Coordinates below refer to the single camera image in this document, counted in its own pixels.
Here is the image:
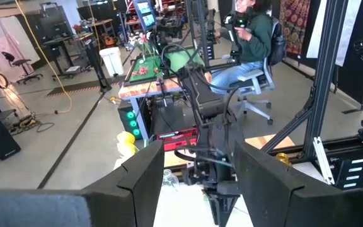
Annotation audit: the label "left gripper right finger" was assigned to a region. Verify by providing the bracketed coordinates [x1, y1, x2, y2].
[233, 141, 363, 227]

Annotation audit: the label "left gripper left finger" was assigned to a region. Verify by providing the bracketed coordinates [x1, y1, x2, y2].
[0, 140, 165, 227]

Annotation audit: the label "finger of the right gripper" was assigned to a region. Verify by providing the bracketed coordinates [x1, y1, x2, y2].
[202, 185, 223, 227]
[221, 185, 241, 227]

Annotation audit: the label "cream artificial tulip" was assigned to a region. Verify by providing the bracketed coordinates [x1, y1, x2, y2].
[113, 153, 130, 171]

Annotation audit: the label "clear glass vase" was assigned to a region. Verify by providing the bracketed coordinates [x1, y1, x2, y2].
[162, 169, 180, 190]

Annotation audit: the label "yellow artificial tulip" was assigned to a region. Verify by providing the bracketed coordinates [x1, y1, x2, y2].
[117, 131, 135, 146]
[118, 143, 138, 157]

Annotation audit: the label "amber glass vase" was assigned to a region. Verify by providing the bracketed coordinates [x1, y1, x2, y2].
[275, 152, 292, 166]

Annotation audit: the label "white glossy table mat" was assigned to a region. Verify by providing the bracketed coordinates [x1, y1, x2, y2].
[113, 157, 330, 227]

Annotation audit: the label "silver aluminium bar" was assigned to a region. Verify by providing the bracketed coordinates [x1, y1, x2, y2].
[313, 136, 335, 185]

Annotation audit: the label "computer tower green fans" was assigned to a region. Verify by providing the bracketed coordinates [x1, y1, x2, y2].
[117, 100, 144, 141]

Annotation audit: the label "black control box white labels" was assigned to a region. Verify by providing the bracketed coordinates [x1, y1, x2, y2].
[328, 148, 363, 192]

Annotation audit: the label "white grey office chair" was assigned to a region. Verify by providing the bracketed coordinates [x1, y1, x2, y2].
[231, 15, 288, 125]

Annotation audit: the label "wooden workbench table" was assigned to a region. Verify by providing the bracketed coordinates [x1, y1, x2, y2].
[118, 47, 207, 149]

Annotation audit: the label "green table mat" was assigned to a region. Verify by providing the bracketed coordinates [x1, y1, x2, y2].
[127, 49, 206, 83]

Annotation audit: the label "black hazard striped mat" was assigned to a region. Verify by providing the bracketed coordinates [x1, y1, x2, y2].
[45, 80, 122, 98]

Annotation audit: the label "pink artificial flower bunch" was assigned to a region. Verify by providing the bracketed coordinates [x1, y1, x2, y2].
[130, 64, 160, 76]

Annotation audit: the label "person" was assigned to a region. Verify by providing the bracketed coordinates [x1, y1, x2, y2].
[205, 0, 274, 95]

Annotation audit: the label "white trash bin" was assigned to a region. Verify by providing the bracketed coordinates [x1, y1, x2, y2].
[98, 46, 125, 78]

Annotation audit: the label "black backpack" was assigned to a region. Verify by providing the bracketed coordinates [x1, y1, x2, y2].
[268, 17, 288, 67]

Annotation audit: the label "black standing desk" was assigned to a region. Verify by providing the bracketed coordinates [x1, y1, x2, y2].
[41, 31, 113, 93]

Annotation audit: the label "red patterned tapestry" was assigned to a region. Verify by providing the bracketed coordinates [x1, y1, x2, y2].
[279, 0, 311, 56]

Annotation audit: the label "black stool chair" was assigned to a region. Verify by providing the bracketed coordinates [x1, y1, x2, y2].
[1, 51, 43, 85]

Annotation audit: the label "monitor with lit screen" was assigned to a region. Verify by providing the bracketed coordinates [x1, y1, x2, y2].
[132, 0, 158, 32]

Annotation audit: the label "white hanging sheet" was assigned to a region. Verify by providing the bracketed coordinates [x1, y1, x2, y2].
[306, 0, 362, 67]

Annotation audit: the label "floor cable bundle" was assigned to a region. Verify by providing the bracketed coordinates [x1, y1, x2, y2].
[8, 113, 56, 133]

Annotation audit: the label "black aluminium table frame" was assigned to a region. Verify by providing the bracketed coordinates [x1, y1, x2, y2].
[165, 0, 363, 190]

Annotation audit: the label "yellow cable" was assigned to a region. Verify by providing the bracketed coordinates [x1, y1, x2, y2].
[14, 0, 74, 114]

